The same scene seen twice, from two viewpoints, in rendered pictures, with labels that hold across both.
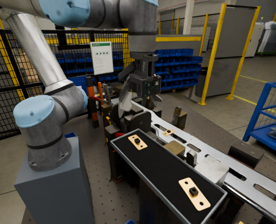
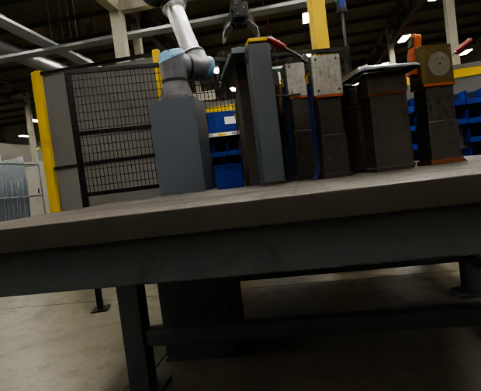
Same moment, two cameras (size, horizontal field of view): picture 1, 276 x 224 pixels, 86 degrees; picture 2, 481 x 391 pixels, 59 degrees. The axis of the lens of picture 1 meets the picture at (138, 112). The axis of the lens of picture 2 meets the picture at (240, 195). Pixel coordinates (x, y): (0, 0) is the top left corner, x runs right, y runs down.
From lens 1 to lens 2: 1.59 m
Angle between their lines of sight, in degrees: 38
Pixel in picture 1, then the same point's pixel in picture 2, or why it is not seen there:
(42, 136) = (171, 70)
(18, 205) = not seen: hidden behind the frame
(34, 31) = (181, 15)
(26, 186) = (155, 106)
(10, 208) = not seen: hidden behind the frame
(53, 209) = (169, 142)
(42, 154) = (169, 86)
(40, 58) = (182, 30)
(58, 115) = (185, 60)
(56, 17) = not seen: outside the picture
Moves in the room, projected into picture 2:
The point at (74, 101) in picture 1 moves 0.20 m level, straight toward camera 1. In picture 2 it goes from (201, 58) to (192, 45)
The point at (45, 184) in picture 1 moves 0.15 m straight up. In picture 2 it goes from (167, 108) to (162, 72)
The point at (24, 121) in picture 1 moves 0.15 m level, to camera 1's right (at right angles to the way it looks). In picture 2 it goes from (163, 56) to (192, 46)
